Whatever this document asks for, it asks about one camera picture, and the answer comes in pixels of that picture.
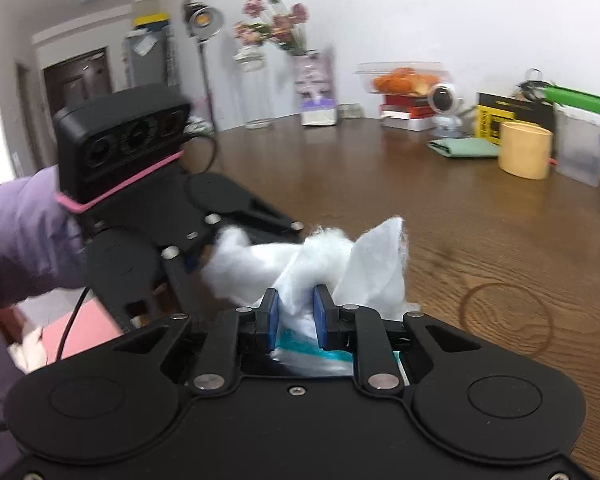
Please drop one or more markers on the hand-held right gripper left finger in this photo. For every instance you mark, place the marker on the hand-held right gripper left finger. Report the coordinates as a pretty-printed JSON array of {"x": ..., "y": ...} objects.
[{"x": 270, "y": 320}]

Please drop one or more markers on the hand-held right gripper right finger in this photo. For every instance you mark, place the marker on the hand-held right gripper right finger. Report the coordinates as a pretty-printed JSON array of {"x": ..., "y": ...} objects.
[{"x": 322, "y": 322}]

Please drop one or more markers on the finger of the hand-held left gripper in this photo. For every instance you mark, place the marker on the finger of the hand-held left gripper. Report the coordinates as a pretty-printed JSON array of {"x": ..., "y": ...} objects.
[
  {"x": 190, "y": 262},
  {"x": 272, "y": 217}
]

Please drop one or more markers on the clear plastic box teal label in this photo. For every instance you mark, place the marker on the clear plastic box teal label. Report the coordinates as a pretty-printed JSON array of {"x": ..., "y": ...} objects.
[{"x": 305, "y": 360}]

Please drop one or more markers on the white tissue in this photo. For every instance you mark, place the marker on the white tissue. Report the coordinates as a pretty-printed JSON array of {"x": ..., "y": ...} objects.
[{"x": 370, "y": 270}]

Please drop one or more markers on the person's left forearm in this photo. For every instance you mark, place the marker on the person's left forearm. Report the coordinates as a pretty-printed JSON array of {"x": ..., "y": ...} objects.
[{"x": 25, "y": 230}]

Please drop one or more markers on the clear clamshell container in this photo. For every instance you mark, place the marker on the clear clamshell container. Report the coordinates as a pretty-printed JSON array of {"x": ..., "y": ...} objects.
[{"x": 405, "y": 71}]

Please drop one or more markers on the clear plastic container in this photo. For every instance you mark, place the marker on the clear plastic container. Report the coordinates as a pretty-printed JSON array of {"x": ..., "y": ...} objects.
[{"x": 580, "y": 150}]

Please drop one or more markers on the pink rubber band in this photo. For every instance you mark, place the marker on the pink rubber band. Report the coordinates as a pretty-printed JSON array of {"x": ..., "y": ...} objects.
[{"x": 130, "y": 182}]

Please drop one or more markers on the dark brown door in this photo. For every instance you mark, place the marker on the dark brown door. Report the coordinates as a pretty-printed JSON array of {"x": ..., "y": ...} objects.
[{"x": 80, "y": 75}]

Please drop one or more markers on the grey cabinet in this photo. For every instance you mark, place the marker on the grey cabinet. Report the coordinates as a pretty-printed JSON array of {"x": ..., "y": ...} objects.
[{"x": 147, "y": 60}]

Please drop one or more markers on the yellow and black box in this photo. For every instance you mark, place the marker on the yellow and black box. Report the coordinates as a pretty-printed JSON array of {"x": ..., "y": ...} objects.
[{"x": 152, "y": 20}]

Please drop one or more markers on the purple tissue pack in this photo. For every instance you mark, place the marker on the purple tissue pack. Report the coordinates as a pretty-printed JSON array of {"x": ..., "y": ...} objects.
[{"x": 319, "y": 112}]

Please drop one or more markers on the pink flat board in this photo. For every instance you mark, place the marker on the pink flat board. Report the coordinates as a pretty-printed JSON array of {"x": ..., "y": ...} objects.
[{"x": 90, "y": 325}]

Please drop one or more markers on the tall clear glass vase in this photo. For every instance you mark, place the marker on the tall clear glass vase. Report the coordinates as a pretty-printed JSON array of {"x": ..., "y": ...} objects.
[{"x": 254, "y": 90}]

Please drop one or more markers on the small clear packet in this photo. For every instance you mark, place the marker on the small clear packet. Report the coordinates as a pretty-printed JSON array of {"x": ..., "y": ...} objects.
[{"x": 350, "y": 111}]

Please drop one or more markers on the studio lamp on stand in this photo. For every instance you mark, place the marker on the studio lamp on stand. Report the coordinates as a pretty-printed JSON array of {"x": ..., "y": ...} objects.
[{"x": 205, "y": 19}]

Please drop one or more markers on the white flat box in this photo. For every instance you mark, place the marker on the white flat box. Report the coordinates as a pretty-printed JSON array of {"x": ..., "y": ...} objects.
[{"x": 407, "y": 124}]

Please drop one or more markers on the dark red flat box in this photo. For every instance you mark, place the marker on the dark red flat box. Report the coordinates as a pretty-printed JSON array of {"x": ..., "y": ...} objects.
[{"x": 407, "y": 101}]

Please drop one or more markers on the dried pink flowers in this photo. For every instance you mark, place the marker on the dried pink flowers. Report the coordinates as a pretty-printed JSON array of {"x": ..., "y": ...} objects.
[{"x": 275, "y": 22}]

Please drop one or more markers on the white crumpled cloth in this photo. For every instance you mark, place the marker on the white crumpled cloth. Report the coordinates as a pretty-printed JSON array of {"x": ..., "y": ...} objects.
[{"x": 27, "y": 352}]

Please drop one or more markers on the green folded cloth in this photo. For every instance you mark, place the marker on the green folded cloth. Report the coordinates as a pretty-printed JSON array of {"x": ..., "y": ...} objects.
[{"x": 462, "y": 149}]

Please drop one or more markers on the white astronaut figure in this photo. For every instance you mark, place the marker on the white astronaut figure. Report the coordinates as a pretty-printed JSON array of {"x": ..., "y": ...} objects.
[{"x": 445, "y": 97}]

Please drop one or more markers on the black box yellow label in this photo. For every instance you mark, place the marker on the black box yellow label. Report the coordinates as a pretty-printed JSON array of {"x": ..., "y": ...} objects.
[{"x": 490, "y": 115}]

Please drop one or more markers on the yellow cup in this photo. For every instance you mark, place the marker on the yellow cup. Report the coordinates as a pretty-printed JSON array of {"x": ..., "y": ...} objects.
[{"x": 524, "y": 152}]

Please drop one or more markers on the green flat case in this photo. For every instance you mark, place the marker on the green flat case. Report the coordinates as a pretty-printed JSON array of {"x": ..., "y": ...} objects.
[{"x": 585, "y": 102}]

